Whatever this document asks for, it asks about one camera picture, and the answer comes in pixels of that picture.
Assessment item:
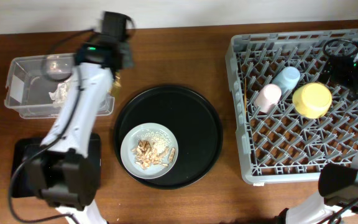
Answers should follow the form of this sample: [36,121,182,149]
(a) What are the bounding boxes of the yellow plastic bowl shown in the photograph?
[292,83,333,119]

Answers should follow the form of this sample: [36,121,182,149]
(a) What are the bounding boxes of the gold foil wrapper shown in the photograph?
[109,77,122,97]

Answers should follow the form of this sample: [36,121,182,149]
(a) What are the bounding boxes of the blue plastic cup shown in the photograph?
[272,67,300,95]

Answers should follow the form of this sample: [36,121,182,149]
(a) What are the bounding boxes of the white tissue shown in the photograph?
[48,78,71,104]

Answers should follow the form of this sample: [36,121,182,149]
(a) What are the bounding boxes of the pink plastic cup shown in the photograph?
[254,84,282,113]

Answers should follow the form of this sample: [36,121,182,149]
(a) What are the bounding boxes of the wooden chopstick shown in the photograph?
[243,78,247,116]

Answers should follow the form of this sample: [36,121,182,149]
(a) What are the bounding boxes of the food scraps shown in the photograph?
[131,131,177,170]

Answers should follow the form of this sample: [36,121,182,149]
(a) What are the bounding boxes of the grey plate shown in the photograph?
[120,123,178,179]

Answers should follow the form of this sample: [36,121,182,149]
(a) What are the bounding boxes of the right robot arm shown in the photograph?
[273,47,358,223]

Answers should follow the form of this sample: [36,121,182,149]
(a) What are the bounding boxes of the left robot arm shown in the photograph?
[11,11,134,223]

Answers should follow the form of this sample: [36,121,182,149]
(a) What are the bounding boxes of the grey dishwasher rack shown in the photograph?
[225,29,358,185]

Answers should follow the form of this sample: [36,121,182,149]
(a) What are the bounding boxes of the clear plastic storage bin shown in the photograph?
[4,54,114,119]

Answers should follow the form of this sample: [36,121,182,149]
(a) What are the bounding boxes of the round black serving tray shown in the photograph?
[111,85,223,190]

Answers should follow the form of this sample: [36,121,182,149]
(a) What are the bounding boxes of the black rectangular tray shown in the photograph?
[11,133,101,198]

